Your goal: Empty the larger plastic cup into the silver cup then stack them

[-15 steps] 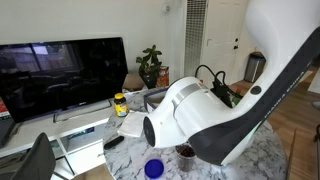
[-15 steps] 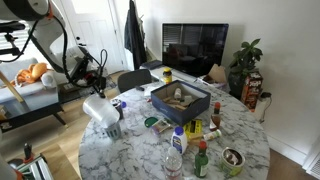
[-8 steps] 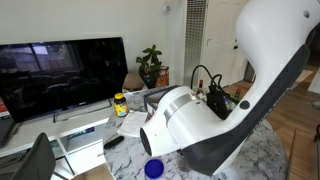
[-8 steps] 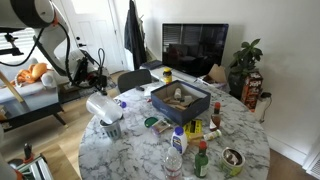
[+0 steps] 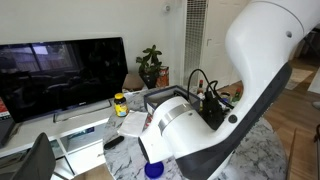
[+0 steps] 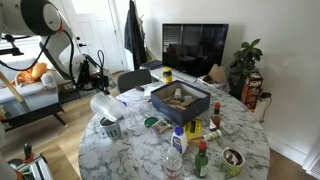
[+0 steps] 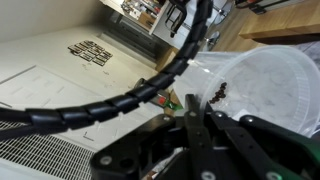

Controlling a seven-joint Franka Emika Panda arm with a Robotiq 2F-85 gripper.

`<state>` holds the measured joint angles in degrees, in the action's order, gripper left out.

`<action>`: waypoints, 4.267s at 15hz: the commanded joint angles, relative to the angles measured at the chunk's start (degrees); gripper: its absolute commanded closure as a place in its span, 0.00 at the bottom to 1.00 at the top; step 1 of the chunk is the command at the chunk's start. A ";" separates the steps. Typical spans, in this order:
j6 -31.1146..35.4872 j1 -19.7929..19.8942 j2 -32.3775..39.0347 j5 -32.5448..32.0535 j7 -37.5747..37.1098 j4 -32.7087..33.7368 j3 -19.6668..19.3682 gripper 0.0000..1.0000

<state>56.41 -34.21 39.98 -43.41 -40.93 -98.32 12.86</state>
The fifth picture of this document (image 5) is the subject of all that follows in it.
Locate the green glass sauce bottle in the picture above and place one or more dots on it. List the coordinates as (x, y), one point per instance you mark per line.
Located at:
(237, 96)

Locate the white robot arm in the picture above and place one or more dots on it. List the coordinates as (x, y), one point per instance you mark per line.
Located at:
(260, 50)

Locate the dark grey chair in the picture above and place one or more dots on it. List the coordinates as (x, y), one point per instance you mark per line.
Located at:
(36, 163)

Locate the blue shoe box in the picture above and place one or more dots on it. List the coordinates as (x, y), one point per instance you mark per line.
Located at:
(160, 95)

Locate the black flat screen television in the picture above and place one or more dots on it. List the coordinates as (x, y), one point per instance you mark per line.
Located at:
(66, 76)

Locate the white wall heater grille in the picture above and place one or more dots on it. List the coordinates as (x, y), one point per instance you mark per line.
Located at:
(195, 40)

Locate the white television stand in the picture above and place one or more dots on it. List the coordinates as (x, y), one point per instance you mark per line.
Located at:
(43, 126)

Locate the blue round lid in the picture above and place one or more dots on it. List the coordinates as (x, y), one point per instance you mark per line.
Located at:
(153, 170)

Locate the white wall thermostat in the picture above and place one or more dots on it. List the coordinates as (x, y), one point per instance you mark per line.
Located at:
(166, 8)

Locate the beige floor rug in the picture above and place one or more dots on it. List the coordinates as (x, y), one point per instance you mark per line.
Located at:
(298, 77)

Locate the green potted plant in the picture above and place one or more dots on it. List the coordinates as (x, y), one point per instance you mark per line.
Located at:
(150, 65)

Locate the yellow lid vitamin bottle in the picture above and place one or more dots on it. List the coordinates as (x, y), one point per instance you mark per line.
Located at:
(120, 106)

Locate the white panel door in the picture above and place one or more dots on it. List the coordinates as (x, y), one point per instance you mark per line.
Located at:
(216, 40)

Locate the black remote control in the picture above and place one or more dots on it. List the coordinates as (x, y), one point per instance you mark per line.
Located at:
(113, 142)

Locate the red ketchup packets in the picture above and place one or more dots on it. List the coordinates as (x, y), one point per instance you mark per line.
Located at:
(149, 120)

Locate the red cap hot sauce bottle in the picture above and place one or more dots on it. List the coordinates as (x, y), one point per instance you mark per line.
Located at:
(200, 87)

